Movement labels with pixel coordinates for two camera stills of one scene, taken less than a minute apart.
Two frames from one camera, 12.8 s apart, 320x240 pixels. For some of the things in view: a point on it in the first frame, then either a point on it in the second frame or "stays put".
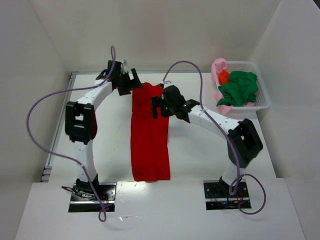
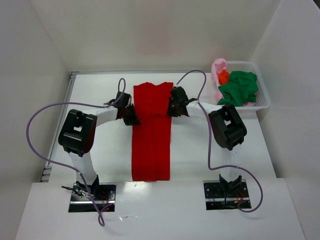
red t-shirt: [149, 136] stays put
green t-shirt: [240, 90] stays put
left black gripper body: [127, 83] -> [131, 116]
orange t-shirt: [223, 77] stays put
